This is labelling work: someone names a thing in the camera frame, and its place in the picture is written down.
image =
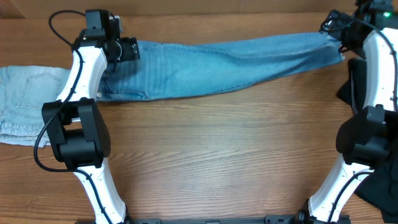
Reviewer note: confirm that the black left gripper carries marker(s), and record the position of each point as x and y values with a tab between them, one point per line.
130	48

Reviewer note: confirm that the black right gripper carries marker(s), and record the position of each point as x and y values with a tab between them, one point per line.
330	26

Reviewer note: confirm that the medium blue jeans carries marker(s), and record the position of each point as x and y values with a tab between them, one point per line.
169	70

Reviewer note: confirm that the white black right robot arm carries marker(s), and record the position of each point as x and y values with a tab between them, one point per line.
380	48

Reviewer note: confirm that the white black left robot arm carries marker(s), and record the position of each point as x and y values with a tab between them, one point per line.
76	129

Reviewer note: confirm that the folded light blue jeans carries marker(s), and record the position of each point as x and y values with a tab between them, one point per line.
24	90

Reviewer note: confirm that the black cloth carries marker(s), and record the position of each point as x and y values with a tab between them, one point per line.
370	138

